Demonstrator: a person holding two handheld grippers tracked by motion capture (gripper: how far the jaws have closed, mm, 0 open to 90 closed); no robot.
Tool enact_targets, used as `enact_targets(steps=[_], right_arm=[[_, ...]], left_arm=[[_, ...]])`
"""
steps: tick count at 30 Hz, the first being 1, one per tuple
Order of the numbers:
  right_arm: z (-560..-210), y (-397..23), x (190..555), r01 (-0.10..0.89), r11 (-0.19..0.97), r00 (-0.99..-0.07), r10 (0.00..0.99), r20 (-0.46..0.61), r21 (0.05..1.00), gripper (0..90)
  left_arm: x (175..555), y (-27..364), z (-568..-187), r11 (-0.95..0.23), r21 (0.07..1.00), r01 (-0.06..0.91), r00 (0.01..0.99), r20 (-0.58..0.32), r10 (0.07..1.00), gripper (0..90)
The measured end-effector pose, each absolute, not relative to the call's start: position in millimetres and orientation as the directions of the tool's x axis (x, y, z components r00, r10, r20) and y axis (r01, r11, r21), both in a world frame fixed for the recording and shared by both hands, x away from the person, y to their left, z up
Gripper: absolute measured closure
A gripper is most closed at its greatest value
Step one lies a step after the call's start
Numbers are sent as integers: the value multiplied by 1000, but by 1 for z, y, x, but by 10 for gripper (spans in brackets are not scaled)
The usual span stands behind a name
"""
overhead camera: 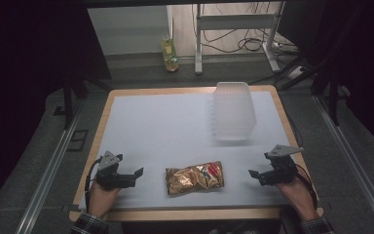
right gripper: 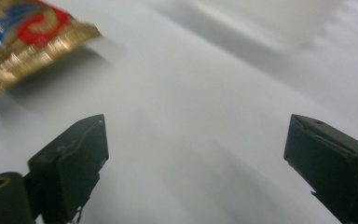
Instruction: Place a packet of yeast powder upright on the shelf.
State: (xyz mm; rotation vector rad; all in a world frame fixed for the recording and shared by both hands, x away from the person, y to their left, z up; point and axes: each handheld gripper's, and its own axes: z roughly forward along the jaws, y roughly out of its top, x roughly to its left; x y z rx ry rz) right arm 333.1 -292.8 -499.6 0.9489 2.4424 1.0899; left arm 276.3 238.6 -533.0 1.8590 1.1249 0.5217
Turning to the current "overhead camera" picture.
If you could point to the person's right hand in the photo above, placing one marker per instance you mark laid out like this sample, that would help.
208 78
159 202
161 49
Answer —
298 197

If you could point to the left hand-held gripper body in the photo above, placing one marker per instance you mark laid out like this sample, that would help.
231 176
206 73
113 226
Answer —
109 172

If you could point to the aluminium floor rail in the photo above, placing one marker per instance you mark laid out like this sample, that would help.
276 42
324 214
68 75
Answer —
354 162
47 175

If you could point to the translucent plastic basket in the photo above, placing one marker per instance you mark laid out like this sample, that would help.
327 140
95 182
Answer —
233 111

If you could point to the black metal stand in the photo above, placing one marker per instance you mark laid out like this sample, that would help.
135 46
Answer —
332 94
69 94

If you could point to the white power strip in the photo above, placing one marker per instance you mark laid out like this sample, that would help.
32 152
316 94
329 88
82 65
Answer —
297 72

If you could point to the yellow drink bottle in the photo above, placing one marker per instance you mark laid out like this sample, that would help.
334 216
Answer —
169 53

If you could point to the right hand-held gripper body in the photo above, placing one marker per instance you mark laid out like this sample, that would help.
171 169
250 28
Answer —
280 167

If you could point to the white metal desk frame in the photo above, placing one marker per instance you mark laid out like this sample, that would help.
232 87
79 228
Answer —
237 31

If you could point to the white table mat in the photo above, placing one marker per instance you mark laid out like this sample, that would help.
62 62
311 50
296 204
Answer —
188 146

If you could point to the person's left hand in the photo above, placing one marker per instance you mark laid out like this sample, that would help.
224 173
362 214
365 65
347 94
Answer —
100 199

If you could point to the golden snack packet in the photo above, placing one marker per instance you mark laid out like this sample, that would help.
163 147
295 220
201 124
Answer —
194 177

